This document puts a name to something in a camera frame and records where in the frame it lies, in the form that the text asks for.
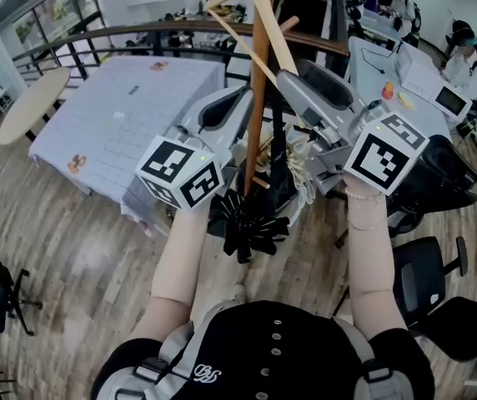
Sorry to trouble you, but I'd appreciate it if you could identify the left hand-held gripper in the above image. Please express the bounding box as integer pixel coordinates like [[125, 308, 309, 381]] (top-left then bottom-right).
[[135, 85, 256, 213]]

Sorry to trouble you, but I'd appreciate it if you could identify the black cable with plug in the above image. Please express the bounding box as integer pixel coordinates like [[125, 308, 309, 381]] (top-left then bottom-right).
[[361, 47, 386, 76]]

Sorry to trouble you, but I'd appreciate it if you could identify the cream fabric bag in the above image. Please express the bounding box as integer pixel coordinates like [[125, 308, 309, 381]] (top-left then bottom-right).
[[282, 122, 321, 208]]

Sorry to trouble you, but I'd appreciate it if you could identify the light wooden hanger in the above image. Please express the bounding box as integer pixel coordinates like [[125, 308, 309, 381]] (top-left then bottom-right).
[[203, 0, 300, 93]]

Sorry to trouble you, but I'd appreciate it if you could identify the brown wooden coat rack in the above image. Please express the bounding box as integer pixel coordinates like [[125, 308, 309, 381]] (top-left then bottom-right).
[[242, 0, 301, 198]]

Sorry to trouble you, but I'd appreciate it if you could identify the black metal staircase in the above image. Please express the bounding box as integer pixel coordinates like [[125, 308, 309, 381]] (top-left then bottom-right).
[[278, 0, 350, 74]]

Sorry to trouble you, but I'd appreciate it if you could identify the round beige table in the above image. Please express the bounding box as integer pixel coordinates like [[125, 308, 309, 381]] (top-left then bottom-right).
[[0, 67, 72, 146]]

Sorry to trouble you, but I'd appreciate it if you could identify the person's left forearm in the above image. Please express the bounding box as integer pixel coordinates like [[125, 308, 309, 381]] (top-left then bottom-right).
[[132, 206, 217, 343]]

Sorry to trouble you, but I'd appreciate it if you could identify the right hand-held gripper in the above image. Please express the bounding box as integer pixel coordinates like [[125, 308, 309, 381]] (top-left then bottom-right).
[[276, 59, 430, 197]]

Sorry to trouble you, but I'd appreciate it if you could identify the person's white sneaker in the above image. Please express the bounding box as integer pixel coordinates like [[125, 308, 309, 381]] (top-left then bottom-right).
[[228, 283, 249, 303]]

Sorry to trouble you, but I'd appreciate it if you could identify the white microwave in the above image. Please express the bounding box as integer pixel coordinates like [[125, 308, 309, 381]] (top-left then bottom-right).
[[432, 83, 473, 120]]

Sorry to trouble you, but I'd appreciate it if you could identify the white desk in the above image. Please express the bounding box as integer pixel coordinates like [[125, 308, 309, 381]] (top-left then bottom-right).
[[344, 35, 452, 141]]

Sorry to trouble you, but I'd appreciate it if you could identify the thin gold bangle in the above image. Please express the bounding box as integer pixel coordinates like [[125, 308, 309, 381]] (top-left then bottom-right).
[[346, 212, 389, 232]]

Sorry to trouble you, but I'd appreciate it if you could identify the beaded bracelet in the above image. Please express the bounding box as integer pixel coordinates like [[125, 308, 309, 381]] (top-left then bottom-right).
[[344, 187, 385, 202]]

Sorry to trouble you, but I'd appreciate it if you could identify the table with checked tablecloth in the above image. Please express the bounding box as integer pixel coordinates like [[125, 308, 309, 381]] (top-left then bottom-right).
[[28, 55, 227, 233]]

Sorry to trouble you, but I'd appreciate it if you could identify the person's black buttoned top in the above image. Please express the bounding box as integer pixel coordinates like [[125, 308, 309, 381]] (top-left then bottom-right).
[[92, 300, 435, 400]]

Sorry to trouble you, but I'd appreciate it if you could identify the large glass window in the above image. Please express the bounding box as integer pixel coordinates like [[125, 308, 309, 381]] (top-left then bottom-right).
[[0, 0, 106, 58]]

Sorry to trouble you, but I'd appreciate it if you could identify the black curved railing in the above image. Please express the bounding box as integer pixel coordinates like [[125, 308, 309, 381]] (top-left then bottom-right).
[[11, 19, 350, 95]]

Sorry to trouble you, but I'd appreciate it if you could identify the person's right forearm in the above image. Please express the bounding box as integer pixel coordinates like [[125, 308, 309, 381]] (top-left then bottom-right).
[[342, 179, 410, 333]]

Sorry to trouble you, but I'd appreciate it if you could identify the black folded umbrella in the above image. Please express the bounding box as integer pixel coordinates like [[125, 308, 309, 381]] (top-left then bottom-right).
[[208, 188, 292, 266]]

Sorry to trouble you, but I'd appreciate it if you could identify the black hanging bag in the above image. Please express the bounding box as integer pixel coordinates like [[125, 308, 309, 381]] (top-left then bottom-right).
[[268, 93, 300, 216]]

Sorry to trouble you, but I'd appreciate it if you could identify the white box appliance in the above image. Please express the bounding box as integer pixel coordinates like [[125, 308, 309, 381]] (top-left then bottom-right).
[[393, 47, 448, 99]]

